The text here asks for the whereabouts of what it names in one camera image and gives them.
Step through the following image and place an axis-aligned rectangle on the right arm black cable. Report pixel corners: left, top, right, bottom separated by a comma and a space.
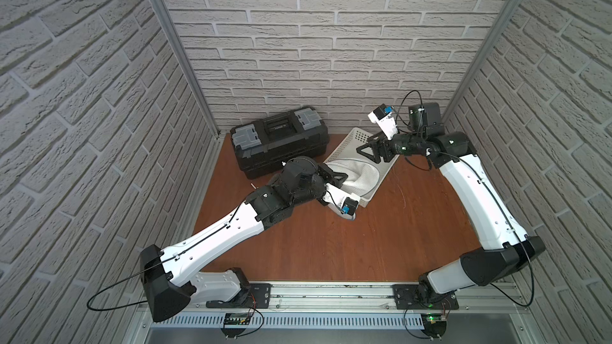
489, 243, 536, 309

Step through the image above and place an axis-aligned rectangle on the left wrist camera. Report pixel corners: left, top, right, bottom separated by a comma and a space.
323, 184, 361, 221

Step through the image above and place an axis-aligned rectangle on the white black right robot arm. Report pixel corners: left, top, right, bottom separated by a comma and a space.
368, 103, 546, 298

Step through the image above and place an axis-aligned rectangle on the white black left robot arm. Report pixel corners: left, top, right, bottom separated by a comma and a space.
139, 156, 361, 323

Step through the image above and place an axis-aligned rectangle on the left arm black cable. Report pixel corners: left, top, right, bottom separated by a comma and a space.
85, 247, 192, 312

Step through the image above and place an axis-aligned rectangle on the left controller board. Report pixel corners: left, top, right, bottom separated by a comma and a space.
221, 312, 253, 339

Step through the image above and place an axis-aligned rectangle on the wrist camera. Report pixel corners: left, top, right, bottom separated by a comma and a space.
323, 184, 361, 221
368, 104, 398, 141

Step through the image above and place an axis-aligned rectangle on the aluminium corner post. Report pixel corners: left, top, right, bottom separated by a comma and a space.
149, 0, 220, 139
442, 0, 523, 122

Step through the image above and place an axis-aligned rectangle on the right controller board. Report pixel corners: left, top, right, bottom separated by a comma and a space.
421, 315, 447, 340

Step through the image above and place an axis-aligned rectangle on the right aluminium corner post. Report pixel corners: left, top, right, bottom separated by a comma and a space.
442, 0, 523, 122

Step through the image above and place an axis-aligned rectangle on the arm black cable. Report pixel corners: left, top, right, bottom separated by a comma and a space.
85, 247, 192, 312
489, 243, 536, 309

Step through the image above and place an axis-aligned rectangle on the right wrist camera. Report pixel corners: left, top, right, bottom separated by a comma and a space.
368, 104, 398, 141

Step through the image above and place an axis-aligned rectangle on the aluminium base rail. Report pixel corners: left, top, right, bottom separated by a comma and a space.
121, 281, 544, 343

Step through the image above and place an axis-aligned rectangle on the white perforated plastic basket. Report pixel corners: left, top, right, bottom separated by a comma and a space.
324, 127, 398, 208

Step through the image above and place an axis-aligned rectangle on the black plastic toolbox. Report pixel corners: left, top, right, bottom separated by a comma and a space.
230, 106, 330, 179

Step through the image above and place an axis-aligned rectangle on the left aluminium corner post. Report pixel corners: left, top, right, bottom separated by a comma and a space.
149, 0, 220, 139

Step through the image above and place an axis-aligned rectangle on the controller board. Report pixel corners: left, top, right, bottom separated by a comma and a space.
221, 312, 253, 339
421, 315, 447, 340

